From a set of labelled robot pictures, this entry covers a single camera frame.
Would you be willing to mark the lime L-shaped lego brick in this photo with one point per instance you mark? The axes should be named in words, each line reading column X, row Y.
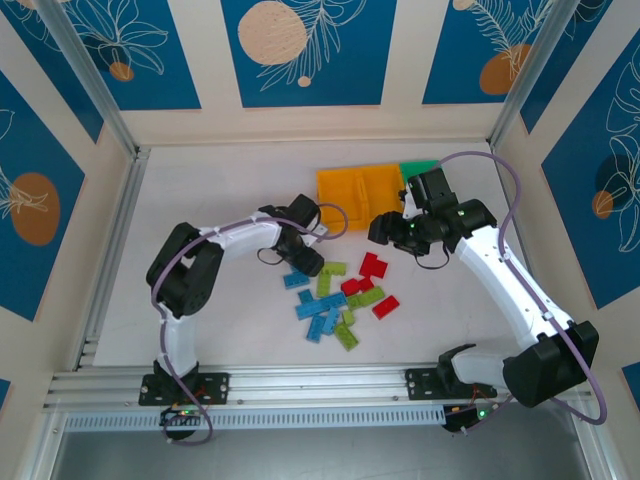
column 324, row 285

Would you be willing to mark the small red lego brick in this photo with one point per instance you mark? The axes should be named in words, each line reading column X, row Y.
column 350, row 286
column 367, row 283

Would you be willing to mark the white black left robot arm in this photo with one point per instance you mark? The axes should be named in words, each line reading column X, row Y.
column 240, row 235

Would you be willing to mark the long aluminium base rail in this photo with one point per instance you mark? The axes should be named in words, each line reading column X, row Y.
column 310, row 382

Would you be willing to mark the long red lego brick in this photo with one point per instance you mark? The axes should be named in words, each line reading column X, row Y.
column 386, row 306

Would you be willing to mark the aluminium side rail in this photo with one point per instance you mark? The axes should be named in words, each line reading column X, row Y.
column 112, row 260

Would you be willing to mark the long lime lego brick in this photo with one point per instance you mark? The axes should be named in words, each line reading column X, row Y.
column 347, row 336
column 372, row 295

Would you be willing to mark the green plastic bin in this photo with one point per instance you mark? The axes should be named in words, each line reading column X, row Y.
column 417, row 167

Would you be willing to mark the aluminium frame post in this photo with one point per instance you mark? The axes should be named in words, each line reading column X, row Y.
column 90, row 75
column 535, row 70

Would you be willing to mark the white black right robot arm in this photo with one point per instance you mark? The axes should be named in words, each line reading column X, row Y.
column 500, row 280

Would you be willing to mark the circuit board with green light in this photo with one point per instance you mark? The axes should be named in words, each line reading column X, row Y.
column 470, row 417
column 182, row 414

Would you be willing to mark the small lime lego brick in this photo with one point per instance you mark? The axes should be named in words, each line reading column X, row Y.
column 348, row 317
column 355, row 301

